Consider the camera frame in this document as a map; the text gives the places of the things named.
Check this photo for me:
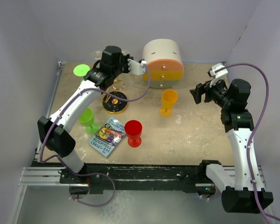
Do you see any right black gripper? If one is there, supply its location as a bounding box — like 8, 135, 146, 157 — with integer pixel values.
190, 75, 232, 108

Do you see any orange plastic goblet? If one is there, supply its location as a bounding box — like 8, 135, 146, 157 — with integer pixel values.
160, 89, 178, 118

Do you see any clear wine glass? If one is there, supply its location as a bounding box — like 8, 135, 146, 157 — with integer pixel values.
91, 50, 102, 61

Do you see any green plastic goblet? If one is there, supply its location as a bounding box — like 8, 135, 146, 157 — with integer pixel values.
73, 64, 90, 84
77, 108, 99, 134

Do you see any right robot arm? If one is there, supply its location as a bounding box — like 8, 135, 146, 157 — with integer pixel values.
190, 79, 273, 214

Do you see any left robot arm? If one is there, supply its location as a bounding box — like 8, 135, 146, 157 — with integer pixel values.
37, 46, 133, 183

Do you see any gold wine glass rack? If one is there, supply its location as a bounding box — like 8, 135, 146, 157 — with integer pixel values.
93, 49, 129, 115

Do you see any pastel mini drawer chest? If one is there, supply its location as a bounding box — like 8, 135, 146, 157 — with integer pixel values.
142, 39, 184, 89

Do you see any red plastic goblet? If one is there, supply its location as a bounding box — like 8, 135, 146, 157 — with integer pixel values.
125, 120, 142, 147

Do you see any blue treehouse book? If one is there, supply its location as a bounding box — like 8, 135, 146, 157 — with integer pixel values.
89, 117, 126, 158

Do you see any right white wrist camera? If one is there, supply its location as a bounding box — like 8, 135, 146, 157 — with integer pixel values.
208, 63, 228, 87

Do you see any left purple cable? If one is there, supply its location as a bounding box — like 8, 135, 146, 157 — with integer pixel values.
38, 63, 152, 164

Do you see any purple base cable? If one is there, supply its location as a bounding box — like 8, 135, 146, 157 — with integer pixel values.
69, 172, 116, 207

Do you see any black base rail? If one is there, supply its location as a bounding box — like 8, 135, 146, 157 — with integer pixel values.
31, 161, 216, 196

